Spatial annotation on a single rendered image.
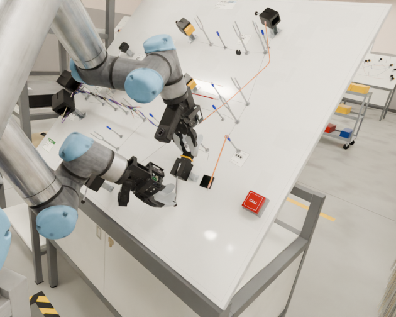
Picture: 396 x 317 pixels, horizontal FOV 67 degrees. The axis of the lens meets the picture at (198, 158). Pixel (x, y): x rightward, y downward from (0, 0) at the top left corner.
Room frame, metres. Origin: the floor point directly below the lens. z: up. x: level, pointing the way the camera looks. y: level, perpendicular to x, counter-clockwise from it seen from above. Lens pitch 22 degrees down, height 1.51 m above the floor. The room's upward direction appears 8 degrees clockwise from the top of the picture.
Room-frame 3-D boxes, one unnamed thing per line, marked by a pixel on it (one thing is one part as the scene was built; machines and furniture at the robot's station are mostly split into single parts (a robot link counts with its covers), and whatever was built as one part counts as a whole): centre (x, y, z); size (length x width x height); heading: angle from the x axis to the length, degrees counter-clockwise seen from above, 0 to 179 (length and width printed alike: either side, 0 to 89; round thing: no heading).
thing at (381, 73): (8.86, -4.51, 0.83); 1.18 x 0.72 x 1.65; 53
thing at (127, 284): (0.79, 0.10, 0.60); 0.55 x 0.03 x 0.39; 51
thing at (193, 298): (0.95, 0.33, 0.83); 1.18 x 0.05 x 0.06; 51
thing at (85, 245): (1.14, 0.53, 0.60); 0.55 x 0.02 x 0.39; 51
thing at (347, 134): (5.51, -2.29, 0.54); 0.99 x 0.50 x 1.08; 55
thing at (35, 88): (1.62, 0.91, 1.09); 0.35 x 0.33 x 0.07; 51
